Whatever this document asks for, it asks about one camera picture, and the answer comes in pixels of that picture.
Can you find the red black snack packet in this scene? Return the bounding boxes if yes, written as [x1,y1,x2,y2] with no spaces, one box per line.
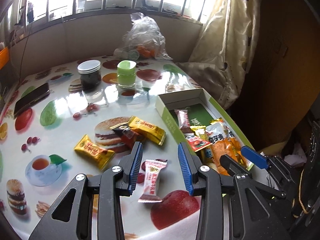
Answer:
[110,123,145,149]

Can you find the white red sesame nougat candy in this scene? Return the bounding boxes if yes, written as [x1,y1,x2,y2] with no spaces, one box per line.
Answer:
[174,109,193,133]

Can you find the green glass jar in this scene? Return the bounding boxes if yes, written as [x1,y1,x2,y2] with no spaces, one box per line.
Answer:
[117,60,136,89]

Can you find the dark jar white lid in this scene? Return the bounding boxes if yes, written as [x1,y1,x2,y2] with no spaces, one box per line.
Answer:
[77,60,101,92]

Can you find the clear plastic bag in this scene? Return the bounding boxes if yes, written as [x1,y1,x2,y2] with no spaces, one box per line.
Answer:
[113,12,172,61]

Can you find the beige patterned curtain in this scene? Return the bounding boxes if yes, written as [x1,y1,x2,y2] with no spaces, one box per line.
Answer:
[178,0,261,109]

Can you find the black smartphone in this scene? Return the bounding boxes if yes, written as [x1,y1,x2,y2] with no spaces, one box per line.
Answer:
[14,83,50,118]

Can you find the gold peanut crisp candy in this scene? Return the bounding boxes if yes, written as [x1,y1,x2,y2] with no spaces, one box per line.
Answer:
[74,134,116,171]
[128,116,166,146]

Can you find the white orange konjac snack packet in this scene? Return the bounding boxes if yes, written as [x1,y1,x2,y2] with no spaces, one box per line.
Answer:
[206,118,238,175]

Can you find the red white small snack packet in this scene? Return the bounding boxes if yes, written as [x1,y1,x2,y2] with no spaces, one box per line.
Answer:
[184,133,212,152]

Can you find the green cardboard box tray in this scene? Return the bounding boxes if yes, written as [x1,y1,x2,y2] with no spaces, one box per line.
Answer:
[156,88,253,175]

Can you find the orange storage box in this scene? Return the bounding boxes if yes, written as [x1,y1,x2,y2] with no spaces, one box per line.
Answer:
[0,47,10,69]

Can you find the gold rice bar snack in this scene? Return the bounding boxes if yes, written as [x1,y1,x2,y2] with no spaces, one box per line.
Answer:
[190,125,216,160]

